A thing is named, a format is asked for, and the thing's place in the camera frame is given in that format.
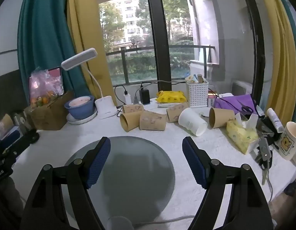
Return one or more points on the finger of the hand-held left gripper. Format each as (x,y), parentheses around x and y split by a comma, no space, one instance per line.
(30,137)
(9,138)

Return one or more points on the black charger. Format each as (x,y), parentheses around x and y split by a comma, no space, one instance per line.
(144,97)

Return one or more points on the purple bag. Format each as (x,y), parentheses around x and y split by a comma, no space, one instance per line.
(230,104)

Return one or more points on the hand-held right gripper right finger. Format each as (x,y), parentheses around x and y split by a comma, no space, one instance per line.
(194,164)

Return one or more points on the white tube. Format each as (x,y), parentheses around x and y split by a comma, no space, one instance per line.
(275,119)

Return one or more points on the yellow tissue pack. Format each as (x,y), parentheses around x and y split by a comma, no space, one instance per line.
(241,133)

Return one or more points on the tablet with pink screen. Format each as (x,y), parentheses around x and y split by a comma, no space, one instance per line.
(57,73)

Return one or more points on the white flat packet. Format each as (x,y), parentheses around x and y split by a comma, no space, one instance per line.
(166,105)

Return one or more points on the black window frame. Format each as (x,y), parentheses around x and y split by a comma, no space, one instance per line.
(158,28)

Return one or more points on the person's left forearm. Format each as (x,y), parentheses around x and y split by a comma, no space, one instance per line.
(7,201)

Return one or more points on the yellow wet wipes pack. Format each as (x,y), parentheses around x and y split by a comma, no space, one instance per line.
(171,97)

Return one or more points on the round grey mat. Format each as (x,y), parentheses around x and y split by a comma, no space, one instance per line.
(128,172)

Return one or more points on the white round device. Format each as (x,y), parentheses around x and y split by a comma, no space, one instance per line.
(119,224)

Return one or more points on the white power strip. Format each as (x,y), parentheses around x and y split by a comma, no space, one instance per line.
(152,104)

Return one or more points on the white mug with bear print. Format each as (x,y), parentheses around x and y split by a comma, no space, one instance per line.
(289,141)

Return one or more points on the black scissors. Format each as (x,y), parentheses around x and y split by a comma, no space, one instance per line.
(246,107)

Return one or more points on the yellow curtain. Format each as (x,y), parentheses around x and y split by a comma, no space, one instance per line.
(84,24)
(279,52)

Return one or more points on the dark camera device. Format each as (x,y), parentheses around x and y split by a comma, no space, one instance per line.
(20,122)

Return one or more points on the cardboard box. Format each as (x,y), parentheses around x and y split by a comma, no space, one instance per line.
(48,116)

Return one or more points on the white desk lamp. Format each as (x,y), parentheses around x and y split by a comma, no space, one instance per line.
(106,106)

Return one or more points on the plain brown paper cup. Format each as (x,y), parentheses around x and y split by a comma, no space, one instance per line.
(131,122)
(222,117)

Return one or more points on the black stapler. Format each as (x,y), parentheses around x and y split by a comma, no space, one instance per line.
(266,127)

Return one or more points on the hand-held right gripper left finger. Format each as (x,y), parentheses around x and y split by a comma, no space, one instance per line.
(97,164)

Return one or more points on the clear plastic bag of fruit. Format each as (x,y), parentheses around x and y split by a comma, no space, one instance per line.
(42,88)

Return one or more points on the balcony railing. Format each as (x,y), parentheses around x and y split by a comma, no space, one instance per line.
(162,48)

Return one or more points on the blue bowl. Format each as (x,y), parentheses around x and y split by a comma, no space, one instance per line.
(79,111)

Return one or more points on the white paper cup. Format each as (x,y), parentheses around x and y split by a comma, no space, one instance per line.
(191,121)

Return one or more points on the white woven plastic basket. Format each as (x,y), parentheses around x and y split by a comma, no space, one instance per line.
(197,94)

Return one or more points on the white charger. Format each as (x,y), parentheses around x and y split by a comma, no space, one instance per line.
(127,98)

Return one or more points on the white plate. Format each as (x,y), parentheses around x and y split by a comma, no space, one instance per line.
(90,118)

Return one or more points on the outdoor air conditioner unit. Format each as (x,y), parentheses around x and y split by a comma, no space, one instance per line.
(241,88)

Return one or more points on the bunch of keys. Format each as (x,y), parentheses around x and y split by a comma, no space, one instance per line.
(264,153)

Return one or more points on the printed brown paper cup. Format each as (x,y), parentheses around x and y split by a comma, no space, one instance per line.
(133,108)
(153,121)
(176,112)

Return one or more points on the small pink white box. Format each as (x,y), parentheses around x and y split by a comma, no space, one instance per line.
(211,100)

